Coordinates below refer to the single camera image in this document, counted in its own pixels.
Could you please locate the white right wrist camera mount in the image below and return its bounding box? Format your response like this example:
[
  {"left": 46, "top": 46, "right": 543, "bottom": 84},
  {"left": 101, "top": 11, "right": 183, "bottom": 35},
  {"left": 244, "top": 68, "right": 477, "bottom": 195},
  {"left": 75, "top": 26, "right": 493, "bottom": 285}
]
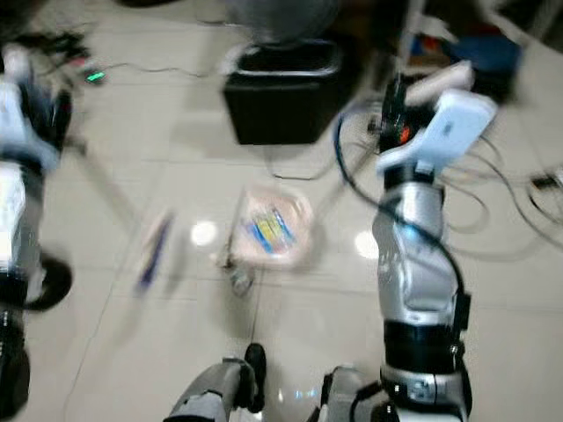
[{"left": 377, "top": 88, "right": 499, "bottom": 177}]

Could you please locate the grey electric fan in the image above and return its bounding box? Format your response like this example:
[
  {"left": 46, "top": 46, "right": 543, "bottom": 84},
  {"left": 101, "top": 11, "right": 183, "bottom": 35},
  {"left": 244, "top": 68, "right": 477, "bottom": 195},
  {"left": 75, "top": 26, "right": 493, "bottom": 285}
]
[{"left": 224, "top": 0, "right": 344, "bottom": 45}]

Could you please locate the small grey floor debris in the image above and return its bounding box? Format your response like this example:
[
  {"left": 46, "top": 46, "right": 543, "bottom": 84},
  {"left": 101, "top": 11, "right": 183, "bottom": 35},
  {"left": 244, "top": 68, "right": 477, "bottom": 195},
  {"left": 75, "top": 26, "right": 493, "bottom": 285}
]
[{"left": 226, "top": 264, "right": 255, "bottom": 295}]

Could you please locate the grey robot leg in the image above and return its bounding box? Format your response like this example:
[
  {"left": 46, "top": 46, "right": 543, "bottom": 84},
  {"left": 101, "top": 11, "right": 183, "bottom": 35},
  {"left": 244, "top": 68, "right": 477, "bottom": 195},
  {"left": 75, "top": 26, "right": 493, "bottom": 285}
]
[
  {"left": 312, "top": 365, "right": 384, "bottom": 422},
  {"left": 167, "top": 343, "right": 269, "bottom": 422}
]

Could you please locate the blue round container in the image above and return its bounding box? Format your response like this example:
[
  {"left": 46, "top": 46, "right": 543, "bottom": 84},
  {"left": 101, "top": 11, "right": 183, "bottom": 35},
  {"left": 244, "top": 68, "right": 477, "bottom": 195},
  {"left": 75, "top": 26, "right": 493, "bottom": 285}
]
[{"left": 449, "top": 33, "right": 523, "bottom": 98}]

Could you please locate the grey right robot leg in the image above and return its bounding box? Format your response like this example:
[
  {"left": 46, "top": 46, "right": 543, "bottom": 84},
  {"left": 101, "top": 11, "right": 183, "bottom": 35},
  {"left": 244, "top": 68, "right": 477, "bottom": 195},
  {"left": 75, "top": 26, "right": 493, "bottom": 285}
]
[{"left": 312, "top": 365, "right": 384, "bottom": 422}]

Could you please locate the thin black floor cable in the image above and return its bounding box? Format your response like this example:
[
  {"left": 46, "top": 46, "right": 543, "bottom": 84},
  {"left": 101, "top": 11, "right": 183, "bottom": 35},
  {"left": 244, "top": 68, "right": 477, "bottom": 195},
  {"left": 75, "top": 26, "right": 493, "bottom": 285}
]
[{"left": 264, "top": 132, "right": 384, "bottom": 182}]

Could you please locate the pink long-handled dustpan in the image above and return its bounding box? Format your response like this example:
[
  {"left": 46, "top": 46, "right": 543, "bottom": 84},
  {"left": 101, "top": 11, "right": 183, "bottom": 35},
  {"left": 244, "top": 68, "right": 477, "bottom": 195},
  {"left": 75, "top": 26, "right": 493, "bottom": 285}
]
[{"left": 224, "top": 60, "right": 476, "bottom": 270}]

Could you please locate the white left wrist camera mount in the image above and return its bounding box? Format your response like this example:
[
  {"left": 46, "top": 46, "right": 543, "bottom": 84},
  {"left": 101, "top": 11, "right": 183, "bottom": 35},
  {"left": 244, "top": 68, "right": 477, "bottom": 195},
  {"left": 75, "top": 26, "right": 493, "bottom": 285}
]
[{"left": 0, "top": 48, "right": 47, "bottom": 170}]

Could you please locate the black box with chrome rim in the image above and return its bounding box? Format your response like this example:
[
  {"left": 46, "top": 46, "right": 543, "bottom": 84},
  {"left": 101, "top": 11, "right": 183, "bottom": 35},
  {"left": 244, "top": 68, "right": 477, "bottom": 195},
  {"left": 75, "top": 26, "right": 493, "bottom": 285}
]
[{"left": 223, "top": 40, "right": 358, "bottom": 147}]

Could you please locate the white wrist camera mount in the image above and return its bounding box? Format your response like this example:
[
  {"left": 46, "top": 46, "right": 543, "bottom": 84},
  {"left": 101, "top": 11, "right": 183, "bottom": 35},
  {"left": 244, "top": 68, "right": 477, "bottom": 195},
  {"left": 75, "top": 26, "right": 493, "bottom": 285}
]
[
  {"left": 377, "top": 88, "right": 499, "bottom": 177},
  {"left": 0, "top": 48, "right": 47, "bottom": 170}
]

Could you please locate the grey left robot leg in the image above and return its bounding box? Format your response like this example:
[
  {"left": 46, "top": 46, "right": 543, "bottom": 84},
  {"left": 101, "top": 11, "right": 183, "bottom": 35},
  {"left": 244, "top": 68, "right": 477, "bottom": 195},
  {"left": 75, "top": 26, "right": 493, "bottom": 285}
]
[{"left": 167, "top": 343, "right": 269, "bottom": 422}]

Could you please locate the blue and yellow wrapper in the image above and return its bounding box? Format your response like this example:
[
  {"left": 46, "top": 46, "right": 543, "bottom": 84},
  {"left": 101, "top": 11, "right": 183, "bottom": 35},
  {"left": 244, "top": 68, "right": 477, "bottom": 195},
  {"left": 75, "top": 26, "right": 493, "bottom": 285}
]
[{"left": 246, "top": 207, "right": 300, "bottom": 256}]

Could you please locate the broom with blue bristles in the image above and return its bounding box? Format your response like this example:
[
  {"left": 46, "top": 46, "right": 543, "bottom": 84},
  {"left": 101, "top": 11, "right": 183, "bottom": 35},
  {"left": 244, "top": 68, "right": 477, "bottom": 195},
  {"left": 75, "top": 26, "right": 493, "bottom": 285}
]
[{"left": 76, "top": 145, "right": 182, "bottom": 296}]

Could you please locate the device with green light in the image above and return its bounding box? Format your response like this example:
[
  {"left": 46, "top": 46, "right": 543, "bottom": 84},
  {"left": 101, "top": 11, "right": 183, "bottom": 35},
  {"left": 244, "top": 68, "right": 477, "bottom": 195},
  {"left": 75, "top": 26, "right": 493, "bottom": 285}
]
[{"left": 81, "top": 69, "right": 112, "bottom": 87}]

